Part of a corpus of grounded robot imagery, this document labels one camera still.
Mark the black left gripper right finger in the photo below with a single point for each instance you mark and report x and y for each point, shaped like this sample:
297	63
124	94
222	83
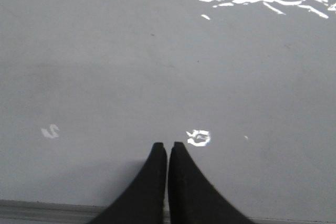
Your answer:
192	198

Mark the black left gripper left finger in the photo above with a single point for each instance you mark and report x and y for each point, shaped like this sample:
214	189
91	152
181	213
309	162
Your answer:
143	200

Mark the white whiteboard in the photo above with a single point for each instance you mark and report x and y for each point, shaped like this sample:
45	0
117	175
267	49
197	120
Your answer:
87	86

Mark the aluminium whiteboard frame rail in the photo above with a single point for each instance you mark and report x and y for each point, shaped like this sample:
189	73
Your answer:
52	212

